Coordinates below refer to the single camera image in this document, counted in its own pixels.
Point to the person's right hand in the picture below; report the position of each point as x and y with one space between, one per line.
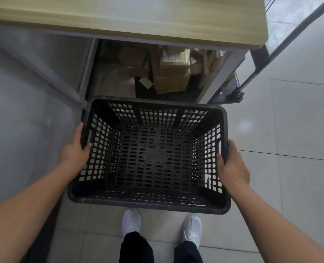
234 169

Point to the person's left hand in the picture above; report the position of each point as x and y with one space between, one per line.
73 153

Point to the person's left thumb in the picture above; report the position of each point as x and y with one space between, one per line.
86 147

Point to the person's right thumb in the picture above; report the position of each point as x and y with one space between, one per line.
220 161

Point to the black plastic lattice basket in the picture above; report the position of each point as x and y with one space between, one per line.
151 161

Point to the person's left forearm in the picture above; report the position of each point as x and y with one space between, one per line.
22 216

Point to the person's right forearm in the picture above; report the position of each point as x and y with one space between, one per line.
274 227

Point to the white right shoe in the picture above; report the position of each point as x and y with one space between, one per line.
192 230

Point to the white shoe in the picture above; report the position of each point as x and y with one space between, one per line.
192 230
131 221

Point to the white left shoe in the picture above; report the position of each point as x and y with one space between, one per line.
131 221

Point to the white paper slip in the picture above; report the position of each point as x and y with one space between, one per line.
146 82

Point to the open brown cardboard box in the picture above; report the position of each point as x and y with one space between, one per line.
206 68

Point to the dark brown cardboard box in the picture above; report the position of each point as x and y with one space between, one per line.
133 61

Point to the large brown cardboard box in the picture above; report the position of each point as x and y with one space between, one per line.
171 76

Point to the black trousers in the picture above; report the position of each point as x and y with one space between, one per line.
136 249

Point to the wooden table with grey frame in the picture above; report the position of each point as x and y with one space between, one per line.
123 16

